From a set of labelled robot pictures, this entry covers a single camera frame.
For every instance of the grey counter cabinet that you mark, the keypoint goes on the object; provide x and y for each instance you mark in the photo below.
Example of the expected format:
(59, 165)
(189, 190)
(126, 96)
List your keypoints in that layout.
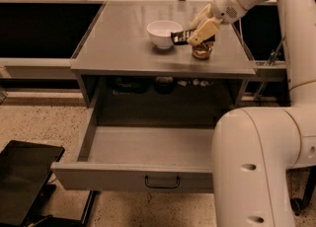
(119, 44)

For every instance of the gold soda can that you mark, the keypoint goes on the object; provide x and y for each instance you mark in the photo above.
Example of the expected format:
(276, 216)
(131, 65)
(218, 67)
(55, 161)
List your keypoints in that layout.
(203, 50)

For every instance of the black drawer handle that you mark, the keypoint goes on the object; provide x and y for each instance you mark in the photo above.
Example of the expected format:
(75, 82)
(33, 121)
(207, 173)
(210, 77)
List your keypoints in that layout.
(161, 184)

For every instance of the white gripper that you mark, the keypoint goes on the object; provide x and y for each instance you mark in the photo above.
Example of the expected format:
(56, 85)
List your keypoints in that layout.
(224, 9)

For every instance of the white ceramic bowl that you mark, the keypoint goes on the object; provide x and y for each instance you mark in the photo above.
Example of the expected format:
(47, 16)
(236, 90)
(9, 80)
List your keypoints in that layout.
(160, 32)

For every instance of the rxbar chocolate wrapper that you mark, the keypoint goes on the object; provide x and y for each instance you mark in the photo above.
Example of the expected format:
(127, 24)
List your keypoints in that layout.
(181, 38)

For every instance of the grey open top drawer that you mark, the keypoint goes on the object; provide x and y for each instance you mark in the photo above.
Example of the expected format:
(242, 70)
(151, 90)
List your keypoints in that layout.
(120, 157)

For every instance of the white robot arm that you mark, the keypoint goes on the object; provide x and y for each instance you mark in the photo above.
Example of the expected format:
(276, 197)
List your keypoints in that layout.
(253, 147)

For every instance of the metal diagonal rod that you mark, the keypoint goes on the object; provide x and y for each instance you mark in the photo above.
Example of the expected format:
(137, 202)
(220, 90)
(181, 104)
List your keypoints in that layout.
(275, 55)

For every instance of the black office chair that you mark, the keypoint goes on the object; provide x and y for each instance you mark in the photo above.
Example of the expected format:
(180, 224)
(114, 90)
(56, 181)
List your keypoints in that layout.
(300, 204)

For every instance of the black tablet screen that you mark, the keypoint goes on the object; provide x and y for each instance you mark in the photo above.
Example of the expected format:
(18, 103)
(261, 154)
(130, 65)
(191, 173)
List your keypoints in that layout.
(24, 171)

